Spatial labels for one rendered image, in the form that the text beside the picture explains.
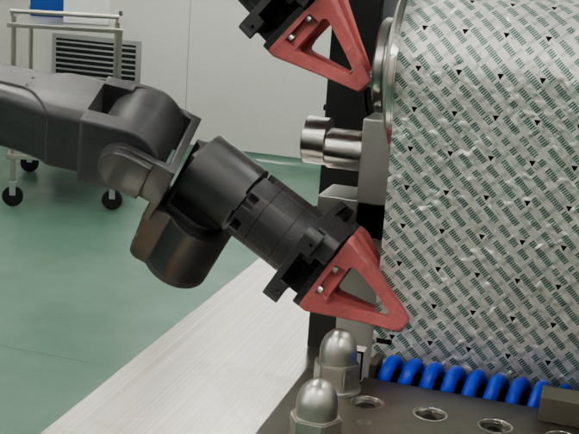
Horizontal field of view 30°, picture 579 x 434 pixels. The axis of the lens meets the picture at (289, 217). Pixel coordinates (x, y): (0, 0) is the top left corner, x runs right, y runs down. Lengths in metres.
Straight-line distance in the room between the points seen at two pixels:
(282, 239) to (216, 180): 0.07
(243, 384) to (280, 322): 0.20
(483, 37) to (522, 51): 0.03
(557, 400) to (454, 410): 0.07
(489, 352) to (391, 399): 0.09
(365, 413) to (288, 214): 0.16
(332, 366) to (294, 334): 0.49
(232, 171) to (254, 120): 5.93
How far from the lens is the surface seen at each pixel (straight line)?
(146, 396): 1.08
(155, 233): 0.87
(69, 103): 0.83
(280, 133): 6.71
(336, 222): 0.82
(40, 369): 3.49
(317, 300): 0.82
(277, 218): 0.81
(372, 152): 0.88
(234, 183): 0.82
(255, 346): 1.21
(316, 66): 0.87
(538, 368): 0.83
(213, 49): 6.79
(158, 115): 0.83
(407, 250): 0.82
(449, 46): 0.79
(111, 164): 0.81
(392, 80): 0.78
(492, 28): 0.79
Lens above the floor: 1.34
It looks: 14 degrees down
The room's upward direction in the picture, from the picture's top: 4 degrees clockwise
